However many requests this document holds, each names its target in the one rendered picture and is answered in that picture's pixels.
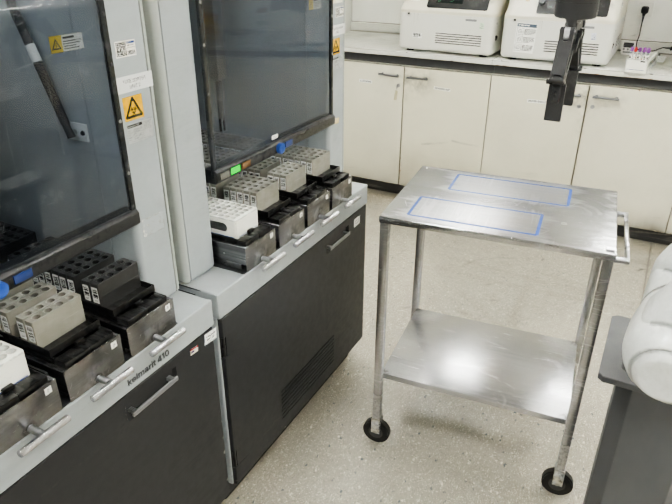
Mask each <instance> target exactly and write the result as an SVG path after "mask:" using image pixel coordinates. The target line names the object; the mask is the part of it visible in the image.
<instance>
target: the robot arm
mask: <svg viewBox="0 0 672 504"><path fill-rule="evenodd" d="M599 3H600V0H556V4H555V11H554V16H555V17H557V18H561V19H565V20H566V22H565V25H564V27H561V28H560V33H559V39H558V44H557V48H556V52H555V57H554V61H553V65H552V69H551V73H550V77H549V79H546V84H549V89H548V95H547V101H546V107H545V114H544V120H547V121H554V122H560V121H561V115H562V109H563V105H566V106H572V105H573V100H574V95H575V89H576V84H577V78H578V73H579V71H582V68H583V66H580V64H581V54H582V45H583V37H584V34H585V25H586V20H591V19H595V18H596V17H597V14H598V9H599ZM622 357H623V361H622V364H621V367H622V369H623V370H625V371H626V372H627V374H628V376H629V378H630V379H631V381H632V382H634V383H635V384H636V385H637V386H638V387H639V388H640V389H641V390H642V391H643V392H644V393H645V394H647V395H648V396H650V397H652V398H654V399H656V400H659V401H661V402H663V403H666V404H671V405H672V244H670V245H669V246H668V247H667V248H666V249H665V250H664V251H663V252H662V253H661V254H660V255H659V256H658V258H657V259H656V260H655V263H654V265H653V268H652V270H651V273H650V276H649V280H648V282H647V285H646V288H645V291H644V294H643V297H642V301H641V304H640V305H639V307H638V308H637V310H636V311H635V313H634V315H633V317H632V318H631V320H630V322H629V325H628V327H627V330H626V333H625V336H624V339H623V343H622Z"/></svg>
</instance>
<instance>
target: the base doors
mask: <svg viewBox="0 0 672 504"><path fill-rule="evenodd" d="M382 72H383V73H384V74H391V75H397V74H398V75H399V77H398V78H397V77H390V76H383V75H378V73H382ZM410 76H412V77H417V78H425V77H427V78H428V80H427V81H425V80H415V79H406V77H410ZM491 78H492V81H491ZM359 79H365V80H372V83H365V82H359ZM397 84H400V87H398V88H397V91H398V94H397V100H394V95H395V90H396V85H397ZM434 86H436V87H442V88H448V89H451V91H450V92H447V91H441V90H435V89H434ZM490 87H491V89H490ZM548 89H549V84H546V80H537V79H527V78H518V77H508V76H499V75H487V74H477V73H466V72H456V71H446V70H435V69H425V68H414V67H405V66H396V65H386V64H376V63H366V62H356V61H346V60H344V155H343V172H346V173H349V175H352V176H356V177H362V178H367V179H372V180H378V181H383V182H388V183H394V184H399V185H404V186H406V184H407V183H408V182H409V181H410V180H411V179H412V177H413V176H414V175H415V174H416V173H417V172H418V170H419V169H420V168H421V167H422V166H430V167H437V168H445V169H452V170H460V171H468V172H475V173H483V174H490V175H498V176H505V177H513V178H520V179H528V180H536V181H543V182H551V183H558V184H566V185H571V181H572V176H573V170H574V165H575V160H576V154H577V149H578V144H579V138H580V133H581V128H582V122H583V117H584V112H585V107H586V101H587V96H588V91H589V85H584V84H576V89H575V95H578V94H581V95H582V96H581V97H574V100H573V105H572V106H566V105H563V109H562V115H561V121H560V122H554V121H547V120H544V114H545V107H546V104H540V103H529V102H527V99H533V100H544V101H547V95H548ZM595 95H598V96H599V97H608V98H615V97H618V99H620V100H619V101H614V100H604V99H595V98H592V97H593V96H595ZM489 96H490V98H489ZM488 105H489V107H488ZM577 105H581V108H579V109H578V108H577ZM591 105H594V106H595V107H594V109H591V108H590V106H591ZM487 113H488V115H487ZM486 122H487V124H486ZM485 131H486V132H485ZM484 140H485V141H484ZM483 148H484V149H483ZM400 156H401V157H400ZM482 157H483V158H482ZM481 166H482V167H481ZM399 174H400V177H399ZM572 185H573V186H581V187H588V188H596V189H604V190H611V191H617V192H618V196H617V211H622V212H628V213H629V227H634V228H639V229H645V230H650V231H656V232H661V233H665V230H666V233H667V234H672V211H671V208H672V93H671V92H661V91H651V90H640V89H630V88H620V87H610V86H599V85H591V86H590V91H589V96H588V101H587V107H586V112H585V117H584V122H583V128H582V133H581V138H580V144H579V149H578V154H577V160H576V165H575V170H574V176H573V181H572ZM670 211H671V214H670ZM669 215H670V218H669ZM668 219H669V222H668ZM667 222H668V225H667ZM666 226H667V229H666Z"/></svg>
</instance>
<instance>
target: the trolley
mask: <svg viewBox="0 0 672 504"><path fill-rule="evenodd" d="M617 196H618V192H617V191H611V190H604V189H596V188H588V187H581V186H573V185H566V184H558V183H551V182H543V181H536V180H528V179H520V178H513V177H505V176H498V175H490V174H483V173H475V172H468V171H460V170H452V169H445V168H437V167H430V166H422V167H421V168H420V169H419V170H418V172H417V173H416V174H415V175H414V176H413V177H412V179H411V180H410V181H409V182H408V183H407V184H406V186H405V187H404V188H403V189H402V190H401V191H400V193H399V194H398V195H397V196H396V197H395V198H394V200H393V201H392V202H391V203H390V204H389V205H388V207H387V208H386V209H385V210H384V211H383V212H382V214H381V215H380V216H379V222H380V237H379V262H378V288H377V313H376V339H375V364H374V390H373V416H372V417H370V418H368V419H367V420H366V421H365V423H364V425H363V430H364V433H365V434H366V436H367V437H368V438H369V439H371V440H373V441H375V442H384V441H386V440H387V439H388V437H389V435H390V432H391V430H390V426H389V425H388V423H387V422H386V421H385V420H383V413H382V397H383V378H385V379H389V380H393V381H397V382H401V383H405V384H408V385H412V386H416V387H420V388H424V389H428V390H432V391H436V392H440V393H444V394H447V395H451V396H455V397H459V398H463V399H467V400H471V401H475V402H479V403H483V404H486V405H490V406H494V407H498V408H502V409H506V410H510V411H514V412H518V413H522V414H525V415H529V416H533V417H537V418H541V419H545V420H549V421H553V422H557V423H561V424H564V425H565V428H564V432H563V437H562V441H561V445H560V450H559V454H558V459H557V461H556V462H555V467H551V468H548V469H546V470H544V471H543V473H542V477H541V483H542V485H543V487H544V488H545V489H546V490H547V491H549V492H550V493H553V494H556V495H565V494H568V493H570V492H571V491H572V489H573V478H572V476H571V475H570V474H569V473H568V472H567V471H566V463H567V459H568V455H569V451H570V446H571V442H572V438H573V434H574V429H575V425H576V421H577V417H578V413H579V408H580V404H581V400H582V396H583V391H584V387H585V383H586V379H587V374H588V370H589V366H590V362H591V357H592V353H593V349H594V345H595V340H596V336H597V332H598V328H599V324H600V319H601V315H602V311H603V307H604V302H605V298H606V294H607V290H608V285H609V281H610V277H611V273H612V268H613V264H614V263H618V264H624V265H629V264H630V246H629V213H628V212H622V211H617ZM617 217H621V218H624V257H619V256H617ZM391 224H392V225H398V226H404V227H410V228H416V229H417V237H416V251H415V266H414V280H413V294H412V309H411V319H410V321H409V323H408V325H407V327H406V329H405V330H404V332H403V334H402V336H401V338H400V339H399V341H398V343H397V345H396V347H395V349H394V350H393V352H392V354H391V356H390V358H389V360H388V361H387V363H386V365H385V367H384V355H385V334H386V313H387V292H388V272H389V251H390V230H391ZM425 230H428V231H434V232H440V233H446V234H452V235H457V236H463V237H469V238H475V239H481V240H487V241H493V242H499V243H505V244H511V245H517V246H523V247H529V248H535V249H541V250H547V251H553V252H559V253H565V254H570V255H576V256H582V257H588V258H593V261H592V265H591V270H590V275H589V279H588V284H587V288H586V293H585V298H584V302H583V307H582V311H581V316H580V321H579V325H578V330H577V334H576V339H575V342H574V341H569V340H564V339H560V338H555V337H550V336H546V335H541V334H536V333H531V332H527V331H522V330H517V329H513V328H508V327H503V326H498V325H494V324H489V323H484V322H480V321H475V320H470V319H466V318H461V317H456V316H451V315H447V314H442V313H437V312H433V311H428V310H423V309H419V307H420V294H421V281H422V268H423V255H424V242H425ZM601 262H602V264H601ZM600 266H601V268H600ZM599 271H600V273H599ZM598 275H599V277H598ZM597 279H598V282H597ZM596 284H597V286H596ZM595 288H596V291H595ZM594 293H595V295H594ZM593 297H594V299H593ZM592 302H593V304H592ZM591 306H592V308H591ZM590 310H591V313H590ZM589 315H590V317H589ZM588 319H589V322H588ZM587 324H588V326H587ZM586 328H587V330H586ZM585 333H586V335H585ZM584 337H585V339H584ZM583 342H584V344H583ZM582 346H583V348H582ZM581 350H582V352H581ZM580 355H581V357H580ZM579 359H580V361H579ZM578 364H579V366H578ZM577 368H578V370H577ZM576 373H577V375H576ZM575 377H576V379H575Z"/></svg>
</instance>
